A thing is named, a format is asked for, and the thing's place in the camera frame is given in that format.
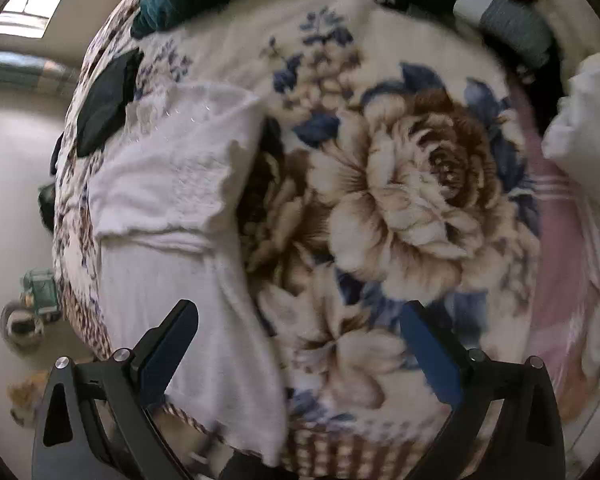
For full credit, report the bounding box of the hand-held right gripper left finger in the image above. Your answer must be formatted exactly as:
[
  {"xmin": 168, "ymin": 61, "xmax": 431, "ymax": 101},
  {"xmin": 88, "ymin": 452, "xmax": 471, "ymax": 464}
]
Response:
[{"xmin": 32, "ymin": 299, "xmax": 200, "ymax": 480}]

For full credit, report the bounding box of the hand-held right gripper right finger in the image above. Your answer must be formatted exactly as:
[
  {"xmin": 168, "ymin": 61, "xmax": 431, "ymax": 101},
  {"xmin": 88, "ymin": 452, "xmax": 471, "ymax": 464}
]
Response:
[{"xmin": 399, "ymin": 301, "xmax": 566, "ymax": 480}]

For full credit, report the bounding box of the white lace small garment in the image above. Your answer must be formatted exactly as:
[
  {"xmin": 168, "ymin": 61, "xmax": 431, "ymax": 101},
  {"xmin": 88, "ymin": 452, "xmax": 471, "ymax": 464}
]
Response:
[{"xmin": 89, "ymin": 81, "xmax": 288, "ymax": 467}]

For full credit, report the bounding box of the green toy vehicle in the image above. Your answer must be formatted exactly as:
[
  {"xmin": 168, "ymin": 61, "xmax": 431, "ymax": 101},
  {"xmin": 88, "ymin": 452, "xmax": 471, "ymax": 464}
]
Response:
[{"xmin": 21, "ymin": 268, "xmax": 61, "ymax": 325}]

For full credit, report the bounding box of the orange floor item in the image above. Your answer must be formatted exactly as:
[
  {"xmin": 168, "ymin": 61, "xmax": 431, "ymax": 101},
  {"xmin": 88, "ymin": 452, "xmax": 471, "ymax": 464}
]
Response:
[{"xmin": 7, "ymin": 367, "xmax": 48, "ymax": 428}]

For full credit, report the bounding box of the round metal bowl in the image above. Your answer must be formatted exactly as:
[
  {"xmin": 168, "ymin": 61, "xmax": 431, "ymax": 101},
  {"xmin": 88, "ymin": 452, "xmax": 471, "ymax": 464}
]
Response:
[{"xmin": 0, "ymin": 301, "xmax": 47, "ymax": 356}]

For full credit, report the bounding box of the pink striped sheet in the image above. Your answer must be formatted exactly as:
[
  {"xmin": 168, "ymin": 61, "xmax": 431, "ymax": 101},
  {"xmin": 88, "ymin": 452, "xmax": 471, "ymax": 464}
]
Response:
[{"xmin": 510, "ymin": 77, "xmax": 600, "ymax": 428}]

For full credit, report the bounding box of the floral printed blanket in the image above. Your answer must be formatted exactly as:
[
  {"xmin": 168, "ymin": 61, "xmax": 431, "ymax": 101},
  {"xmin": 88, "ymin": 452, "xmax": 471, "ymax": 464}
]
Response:
[{"xmin": 51, "ymin": 0, "xmax": 542, "ymax": 479}]

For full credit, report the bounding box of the black folded cloth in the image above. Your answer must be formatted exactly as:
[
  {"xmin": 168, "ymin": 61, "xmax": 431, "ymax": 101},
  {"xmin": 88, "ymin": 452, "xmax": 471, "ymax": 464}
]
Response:
[{"xmin": 75, "ymin": 47, "xmax": 145, "ymax": 158}]

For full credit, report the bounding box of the white crumpled cloth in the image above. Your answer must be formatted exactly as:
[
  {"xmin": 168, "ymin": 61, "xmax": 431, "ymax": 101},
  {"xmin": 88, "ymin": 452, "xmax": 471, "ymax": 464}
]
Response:
[{"xmin": 541, "ymin": 53, "xmax": 600, "ymax": 216}]

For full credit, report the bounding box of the grey rolled cloth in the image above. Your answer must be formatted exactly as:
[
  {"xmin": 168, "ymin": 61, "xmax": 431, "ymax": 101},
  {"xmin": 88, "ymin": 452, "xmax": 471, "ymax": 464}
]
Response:
[{"xmin": 479, "ymin": 0, "xmax": 555, "ymax": 70}]

